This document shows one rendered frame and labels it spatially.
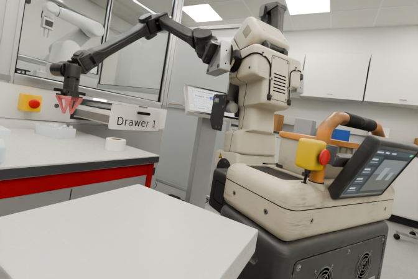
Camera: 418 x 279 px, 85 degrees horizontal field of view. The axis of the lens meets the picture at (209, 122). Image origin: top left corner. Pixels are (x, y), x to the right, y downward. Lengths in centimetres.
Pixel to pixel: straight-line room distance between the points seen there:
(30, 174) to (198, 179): 158
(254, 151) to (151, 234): 67
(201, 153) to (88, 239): 174
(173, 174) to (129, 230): 267
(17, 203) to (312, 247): 69
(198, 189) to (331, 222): 156
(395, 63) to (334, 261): 369
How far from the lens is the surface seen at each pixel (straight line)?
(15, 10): 129
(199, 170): 207
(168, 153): 304
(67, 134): 109
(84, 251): 33
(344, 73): 413
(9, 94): 126
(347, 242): 78
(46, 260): 32
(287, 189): 55
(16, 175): 67
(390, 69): 419
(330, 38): 469
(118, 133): 152
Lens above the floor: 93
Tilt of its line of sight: 1 degrees down
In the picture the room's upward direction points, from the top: 9 degrees clockwise
